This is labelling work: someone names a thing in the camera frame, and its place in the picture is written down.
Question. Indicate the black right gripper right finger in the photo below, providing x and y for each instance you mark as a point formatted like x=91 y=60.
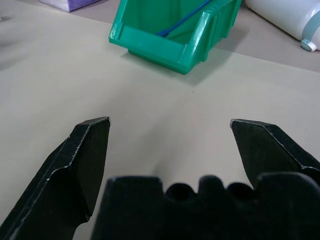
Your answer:
x=270 y=150

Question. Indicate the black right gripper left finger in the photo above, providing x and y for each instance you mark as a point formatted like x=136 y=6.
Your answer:
x=62 y=175

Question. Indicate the purple and white package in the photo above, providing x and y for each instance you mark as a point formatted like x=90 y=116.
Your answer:
x=68 y=4

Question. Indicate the green plastic storage bin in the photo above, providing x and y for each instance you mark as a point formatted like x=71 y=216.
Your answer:
x=175 y=37

